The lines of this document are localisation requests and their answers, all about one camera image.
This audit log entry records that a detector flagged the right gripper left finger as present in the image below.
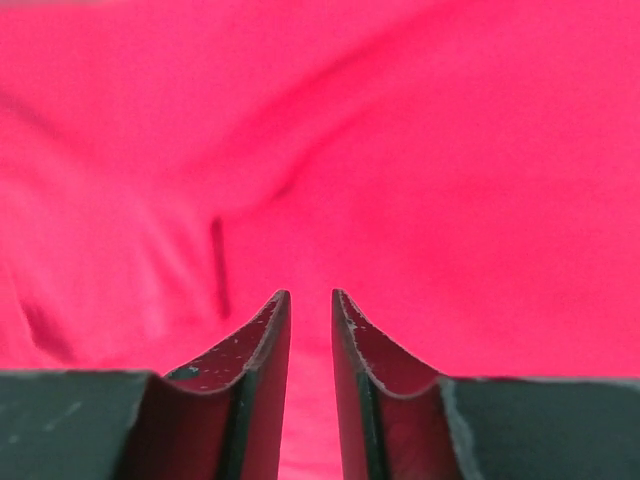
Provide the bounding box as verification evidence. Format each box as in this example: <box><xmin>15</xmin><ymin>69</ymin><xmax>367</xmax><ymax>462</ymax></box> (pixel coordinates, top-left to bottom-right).
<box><xmin>1</xmin><ymin>290</ymin><xmax>291</xmax><ymax>479</ymax></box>

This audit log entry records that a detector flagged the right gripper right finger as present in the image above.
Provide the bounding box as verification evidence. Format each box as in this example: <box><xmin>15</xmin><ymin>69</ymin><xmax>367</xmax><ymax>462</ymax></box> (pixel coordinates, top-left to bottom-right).
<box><xmin>332</xmin><ymin>289</ymin><xmax>639</xmax><ymax>480</ymax></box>

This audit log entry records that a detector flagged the red t shirt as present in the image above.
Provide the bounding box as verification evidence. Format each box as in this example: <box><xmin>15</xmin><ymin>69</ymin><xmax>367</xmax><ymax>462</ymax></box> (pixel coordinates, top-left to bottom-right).
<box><xmin>1</xmin><ymin>1</ymin><xmax>639</xmax><ymax>479</ymax></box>

